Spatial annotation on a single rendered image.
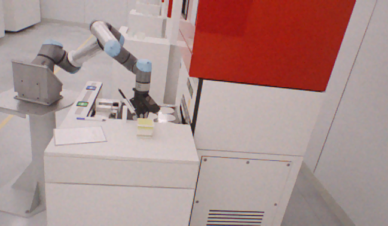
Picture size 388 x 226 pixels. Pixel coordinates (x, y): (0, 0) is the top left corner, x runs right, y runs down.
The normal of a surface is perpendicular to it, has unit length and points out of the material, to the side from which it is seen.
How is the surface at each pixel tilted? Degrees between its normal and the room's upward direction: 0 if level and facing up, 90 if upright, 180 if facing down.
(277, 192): 90
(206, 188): 90
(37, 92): 90
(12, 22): 90
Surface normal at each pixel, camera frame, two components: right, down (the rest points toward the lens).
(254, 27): 0.12, 0.41
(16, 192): 0.15, -0.91
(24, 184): -0.17, 0.37
